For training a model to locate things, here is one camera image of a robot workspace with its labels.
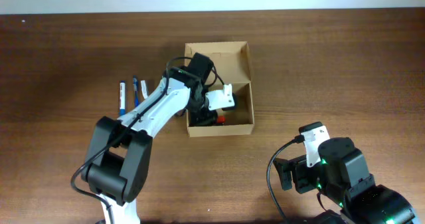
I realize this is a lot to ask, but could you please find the brown cardboard box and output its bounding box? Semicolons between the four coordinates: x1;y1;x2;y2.
185;41;255;138

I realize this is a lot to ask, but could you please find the orange highlighter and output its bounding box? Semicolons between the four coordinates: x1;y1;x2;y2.
216;116;226;124

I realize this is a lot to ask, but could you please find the small white eraser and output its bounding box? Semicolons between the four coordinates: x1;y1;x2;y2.
140;80;149;99

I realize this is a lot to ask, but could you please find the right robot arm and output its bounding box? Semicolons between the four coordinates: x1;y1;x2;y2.
268;138;420;224

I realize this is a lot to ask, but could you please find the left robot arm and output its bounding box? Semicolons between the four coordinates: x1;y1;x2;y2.
70;53;236;223

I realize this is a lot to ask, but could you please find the blue ballpoint pen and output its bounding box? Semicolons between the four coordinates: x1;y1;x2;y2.
132;76;140;107

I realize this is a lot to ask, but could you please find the blue white marker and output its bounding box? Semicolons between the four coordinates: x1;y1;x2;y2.
119;80;126;116

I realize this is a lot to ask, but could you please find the black right camera cable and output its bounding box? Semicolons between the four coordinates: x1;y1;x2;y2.
266;134;305;223

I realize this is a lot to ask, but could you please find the black camera cable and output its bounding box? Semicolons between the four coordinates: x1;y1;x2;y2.
70;56;225;224
266;134;305;223

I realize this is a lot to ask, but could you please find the black left camera cable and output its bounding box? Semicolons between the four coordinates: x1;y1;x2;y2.
70;56;225;224

